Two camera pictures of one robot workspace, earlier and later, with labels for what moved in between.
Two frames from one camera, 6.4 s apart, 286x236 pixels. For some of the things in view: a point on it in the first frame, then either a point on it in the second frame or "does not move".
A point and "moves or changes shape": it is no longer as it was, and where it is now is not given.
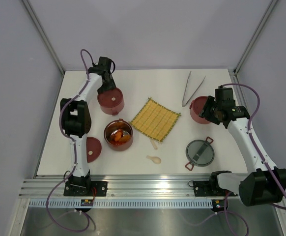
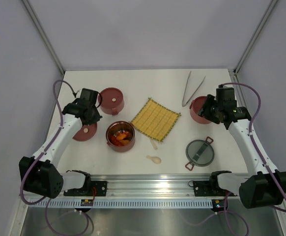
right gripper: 206,110 does not move
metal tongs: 193,94 does not move
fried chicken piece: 125,138 moves or changes shape
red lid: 110,99 does not move
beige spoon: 154,159 does not move
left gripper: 111,85 → 96,118
